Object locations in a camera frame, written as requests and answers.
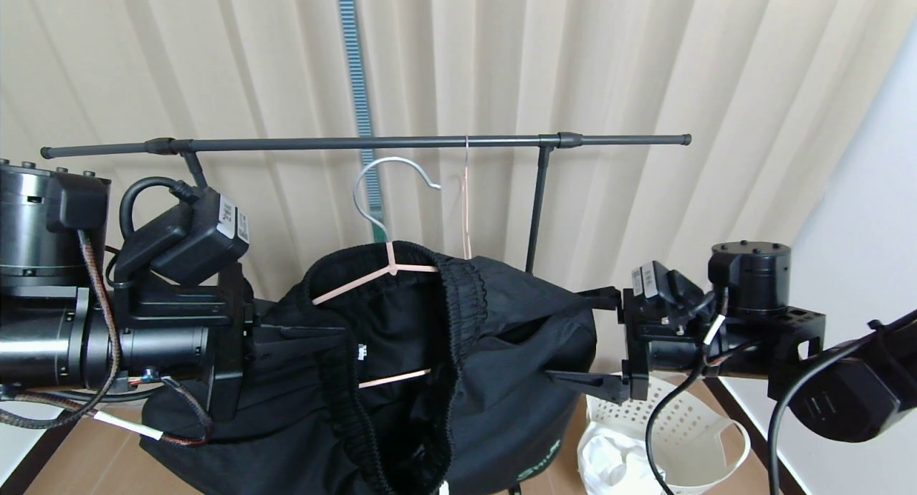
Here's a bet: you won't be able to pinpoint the beige curtain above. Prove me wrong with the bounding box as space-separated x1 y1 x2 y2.
0 0 917 381

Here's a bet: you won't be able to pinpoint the black clothes rack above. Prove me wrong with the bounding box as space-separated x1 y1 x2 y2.
41 132 692 275

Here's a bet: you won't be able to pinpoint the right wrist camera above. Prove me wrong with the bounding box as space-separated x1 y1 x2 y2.
630 261 710 331

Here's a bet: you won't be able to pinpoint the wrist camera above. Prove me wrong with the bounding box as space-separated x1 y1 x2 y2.
630 261 710 331
111 186 251 324

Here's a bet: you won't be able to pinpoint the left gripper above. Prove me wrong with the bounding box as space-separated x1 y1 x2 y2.
93 264 256 420

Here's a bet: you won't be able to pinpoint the pink clothes hanger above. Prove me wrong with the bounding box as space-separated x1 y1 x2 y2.
313 156 441 389
457 135 474 261

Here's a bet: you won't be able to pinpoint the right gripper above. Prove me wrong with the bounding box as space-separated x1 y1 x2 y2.
546 286 721 405

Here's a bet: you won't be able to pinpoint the white shirt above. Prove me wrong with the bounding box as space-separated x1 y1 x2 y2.
579 423 668 495

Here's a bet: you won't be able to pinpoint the black shorts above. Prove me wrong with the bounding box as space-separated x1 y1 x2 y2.
140 241 599 495

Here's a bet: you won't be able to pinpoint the white laundry basket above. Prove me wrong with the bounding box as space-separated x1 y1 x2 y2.
577 375 752 495

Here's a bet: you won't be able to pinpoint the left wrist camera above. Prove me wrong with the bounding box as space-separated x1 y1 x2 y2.
111 186 251 324

